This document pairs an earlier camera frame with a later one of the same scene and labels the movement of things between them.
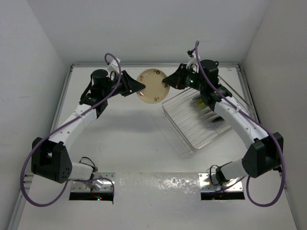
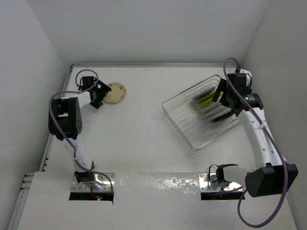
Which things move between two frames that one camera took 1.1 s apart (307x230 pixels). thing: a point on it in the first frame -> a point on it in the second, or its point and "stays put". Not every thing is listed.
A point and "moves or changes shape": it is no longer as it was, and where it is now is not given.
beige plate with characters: [156, 91] moves or changes shape
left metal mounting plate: [104, 183] stays put
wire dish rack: [196, 123] stays put
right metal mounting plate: [206, 185] stays put
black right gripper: [176, 79] -> [222, 87]
